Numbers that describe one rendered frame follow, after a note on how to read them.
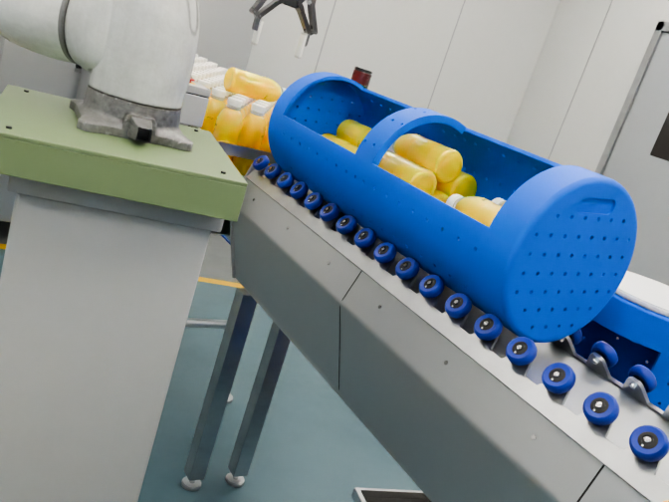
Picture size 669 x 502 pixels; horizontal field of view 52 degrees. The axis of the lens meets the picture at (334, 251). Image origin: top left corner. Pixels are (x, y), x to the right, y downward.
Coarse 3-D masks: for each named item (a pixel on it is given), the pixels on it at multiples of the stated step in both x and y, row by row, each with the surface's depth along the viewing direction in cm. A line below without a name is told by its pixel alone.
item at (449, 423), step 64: (256, 192) 174; (256, 256) 173; (320, 256) 145; (320, 320) 145; (384, 320) 124; (384, 384) 125; (448, 384) 109; (576, 384) 106; (448, 448) 110; (512, 448) 97; (576, 448) 90
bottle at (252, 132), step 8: (256, 112) 184; (248, 120) 183; (256, 120) 183; (264, 120) 185; (248, 128) 183; (256, 128) 183; (264, 128) 185; (240, 136) 185; (248, 136) 184; (256, 136) 184; (240, 144) 185; (248, 144) 184; (256, 144) 185; (240, 160) 186; (248, 160) 186; (240, 168) 186; (248, 168) 187
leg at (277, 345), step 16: (272, 336) 194; (272, 352) 193; (272, 368) 195; (256, 384) 198; (272, 384) 197; (256, 400) 197; (256, 416) 199; (240, 432) 203; (256, 432) 202; (240, 448) 202; (240, 464) 204; (240, 480) 208
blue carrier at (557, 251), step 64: (320, 128) 176; (384, 128) 133; (448, 128) 146; (320, 192) 155; (384, 192) 127; (512, 192) 137; (576, 192) 101; (448, 256) 113; (512, 256) 100; (576, 256) 107; (512, 320) 105; (576, 320) 114
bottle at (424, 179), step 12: (384, 156) 138; (396, 156) 137; (384, 168) 137; (396, 168) 134; (408, 168) 132; (420, 168) 131; (408, 180) 130; (420, 180) 131; (432, 180) 132; (432, 192) 133
